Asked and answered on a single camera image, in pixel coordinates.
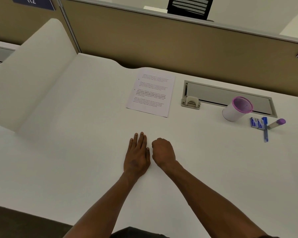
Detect person's left hand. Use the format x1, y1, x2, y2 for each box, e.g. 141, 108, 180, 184
123, 132, 151, 178

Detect person's right hand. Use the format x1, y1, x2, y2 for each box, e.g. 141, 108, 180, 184
152, 138, 177, 169

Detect beige hole punch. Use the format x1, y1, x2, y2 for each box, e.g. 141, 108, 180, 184
180, 96, 202, 110

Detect printed white paper sheets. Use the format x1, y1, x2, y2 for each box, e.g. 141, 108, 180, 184
126, 67, 176, 118

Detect blue pen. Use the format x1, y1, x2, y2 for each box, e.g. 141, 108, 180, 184
262, 117, 269, 143

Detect purple capped glue stick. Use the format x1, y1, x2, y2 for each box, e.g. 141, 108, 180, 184
267, 118, 286, 130

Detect person's left forearm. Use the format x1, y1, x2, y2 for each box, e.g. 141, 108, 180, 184
63, 171, 139, 238

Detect person's right forearm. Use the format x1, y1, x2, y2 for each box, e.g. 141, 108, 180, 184
161, 160, 268, 238

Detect person's black shirt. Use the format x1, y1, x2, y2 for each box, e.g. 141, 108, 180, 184
109, 226, 281, 238

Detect white curved desk divider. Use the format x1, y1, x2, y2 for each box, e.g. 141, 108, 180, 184
0, 18, 78, 133
279, 13, 298, 40

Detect white cup with purple rim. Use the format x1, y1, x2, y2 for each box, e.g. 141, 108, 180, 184
222, 96, 254, 122

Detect wide beige partition panel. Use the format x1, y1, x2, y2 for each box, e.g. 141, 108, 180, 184
58, 0, 298, 98

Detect black striped mesh office chair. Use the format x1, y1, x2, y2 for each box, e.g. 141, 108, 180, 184
167, 0, 215, 22

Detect grey desk cable tray lid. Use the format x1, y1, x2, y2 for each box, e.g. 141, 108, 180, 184
0, 45, 15, 63
183, 80, 278, 118

